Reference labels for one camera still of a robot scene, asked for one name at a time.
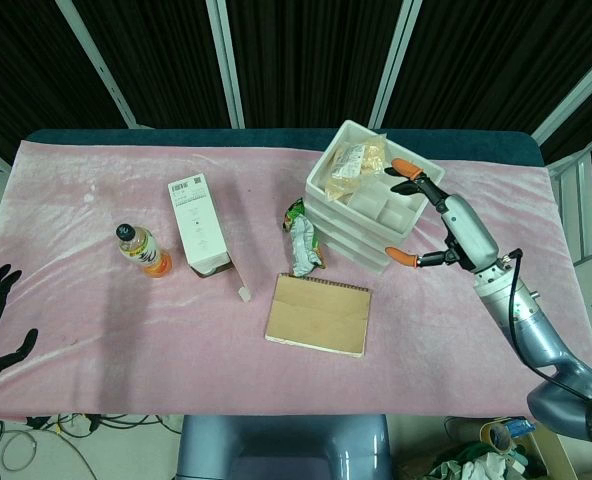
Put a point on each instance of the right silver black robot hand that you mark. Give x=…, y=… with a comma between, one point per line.
x=468, y=230

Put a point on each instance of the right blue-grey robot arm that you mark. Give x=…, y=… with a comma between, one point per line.
x=541, y=340

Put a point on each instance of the white carton box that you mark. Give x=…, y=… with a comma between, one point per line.
x=198, y=225

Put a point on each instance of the pink velvet table cloth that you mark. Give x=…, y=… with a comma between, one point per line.
x=426, y=325

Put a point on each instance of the white metal rack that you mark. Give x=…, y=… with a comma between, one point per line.
x=581, y=200

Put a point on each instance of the clear bag of snacks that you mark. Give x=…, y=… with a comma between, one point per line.
x=351, y=165

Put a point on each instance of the orange drink bottle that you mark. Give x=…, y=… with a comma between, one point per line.
x=146, y=255

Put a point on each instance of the green silver snack wrapper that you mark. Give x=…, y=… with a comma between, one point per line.
x=303, y=245

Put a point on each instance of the brown cover spiral notebook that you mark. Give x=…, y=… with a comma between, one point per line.
x=316, y=315

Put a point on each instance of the brown tape roll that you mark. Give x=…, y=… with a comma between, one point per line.
x=483, y=434

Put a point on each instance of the teal padded table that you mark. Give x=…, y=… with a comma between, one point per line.
x=276, y=136

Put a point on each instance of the green white rag pile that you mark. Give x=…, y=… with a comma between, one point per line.
x=476, y=462

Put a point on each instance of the black curtain backdrop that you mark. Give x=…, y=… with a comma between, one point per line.
x=316, y=50

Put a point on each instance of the blue-grey robot torso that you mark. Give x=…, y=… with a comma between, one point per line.
x=276, y=445

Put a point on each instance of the white compartmented plastic tray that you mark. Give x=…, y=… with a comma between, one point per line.
x=326, y=180

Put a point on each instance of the white frame post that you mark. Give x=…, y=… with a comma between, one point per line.
x=101, y=65
x=393, y=65
x=226, y=65
x=571, y=95

